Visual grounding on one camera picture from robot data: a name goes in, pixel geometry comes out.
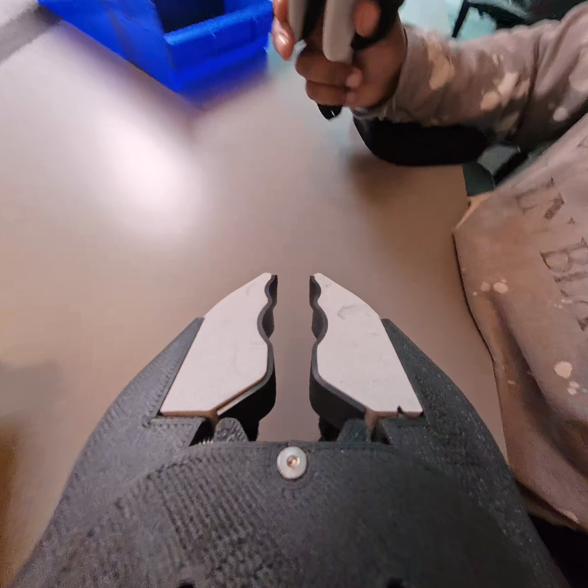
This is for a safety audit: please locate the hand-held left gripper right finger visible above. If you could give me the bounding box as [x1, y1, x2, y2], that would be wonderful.
[309, 273, 424, 438]

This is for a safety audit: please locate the person's right forearm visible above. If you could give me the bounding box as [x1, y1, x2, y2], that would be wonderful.
[353, 4, 588, 152]

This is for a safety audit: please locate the person's right hand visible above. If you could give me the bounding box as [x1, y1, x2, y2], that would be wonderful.
[272, 0, 409, 109]

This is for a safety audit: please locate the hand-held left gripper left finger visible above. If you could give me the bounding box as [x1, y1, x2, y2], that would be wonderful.
[159, 273, 279, 439]

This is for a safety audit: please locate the blue storage bin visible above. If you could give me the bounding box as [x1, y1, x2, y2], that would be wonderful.
[37, 0, 275, 95]

